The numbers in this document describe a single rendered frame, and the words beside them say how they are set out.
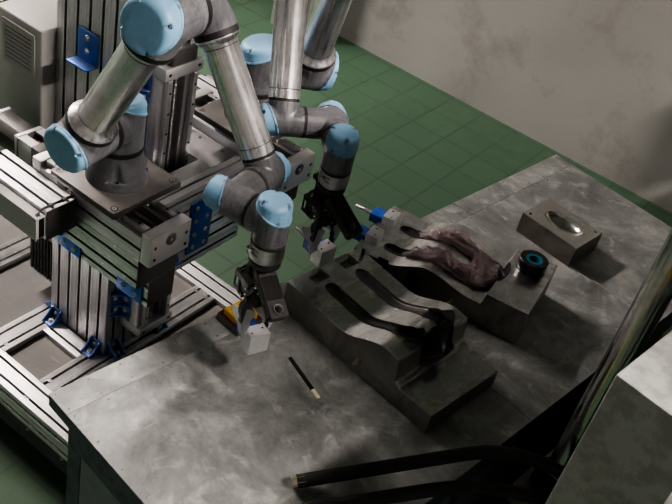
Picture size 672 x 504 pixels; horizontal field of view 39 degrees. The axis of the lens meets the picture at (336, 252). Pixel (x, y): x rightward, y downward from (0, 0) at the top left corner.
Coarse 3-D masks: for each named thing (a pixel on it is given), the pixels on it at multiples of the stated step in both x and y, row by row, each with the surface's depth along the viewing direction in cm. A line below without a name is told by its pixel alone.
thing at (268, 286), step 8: (256, 272) 199; (272, 272) 200; (256, 280) 199; (264, 280) 198; (272, 280) 199; (264, 288) 198; (272, 288) 199; (280, 288) 200; (264, 296) 197; (272, 296) 198; (280, 296) 199; (264, 304) 198; (272, 304) 197; (280, 304) 198; (264, 312) 198; (272, 312) 197; (280, 312) 197; (288, 312) 199; (272, 320) 197; (280, 320) 199
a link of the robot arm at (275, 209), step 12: (264, 192) 191; (276, 192) 192; (252, 204) 191; (264, 204) 188; (276, 204) 189; (288, 204) 190; (252, 216) 191; (264, 216) 189; (276, 216) 188; (288, 216) 190; (252, 228) 193; (264, 228) 191; (276, 228) 190; (288, 228) 193; (252, 240) 195; (264, 240) 192; (276, 240) 192
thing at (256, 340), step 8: (248, 328) 210; (256, 328) 210; (264, 328) 211; (240, 336) 213; (248, 336) 208; (256, 336) 208; (264, 336) 210; (248, 344) 209; (256, 344) 210; (264, 344) 211; (248, 352) 210; (256, 352) 212
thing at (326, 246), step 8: (304, 240) 242; (320, 240) 242; (328, 240) 241; (304, 248) 243; (320, 248) 238; (328, 248) 239; (312, 256) 241; (320, 256) 238; (328, 256) 240; (320, 264) 240
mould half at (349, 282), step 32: (352, 256) 249; (288, 288) 236; (320, 288) 236; (352, 288) 239; (320, 320) 231; (352, 320) 230; (416, 320) 228; (352, 352) 226; (384, 352) 218; (416, 352) 220; (384, 384) 222; (416, 384) 221; (448, 384) 223; (480, 384) 226; (416, 416) 218; (448, 416) 223
